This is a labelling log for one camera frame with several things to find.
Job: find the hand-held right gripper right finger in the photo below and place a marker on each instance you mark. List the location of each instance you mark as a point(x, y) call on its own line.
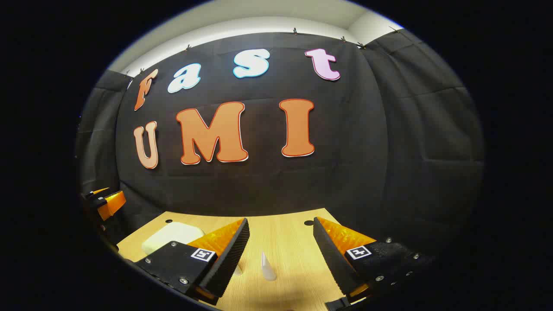
point(330, 255)

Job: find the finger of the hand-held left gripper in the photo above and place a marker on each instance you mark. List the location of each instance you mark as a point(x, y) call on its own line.
point(98, 191)
point(111, 203)

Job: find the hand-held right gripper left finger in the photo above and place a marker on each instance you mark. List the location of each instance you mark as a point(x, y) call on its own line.
point(233, 255)

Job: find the white cone-shaped tube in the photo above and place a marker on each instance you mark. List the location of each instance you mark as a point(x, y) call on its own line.
point(268, 268)

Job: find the pale yellow suitcase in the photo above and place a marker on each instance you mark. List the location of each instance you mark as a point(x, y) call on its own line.
point(166, 239)

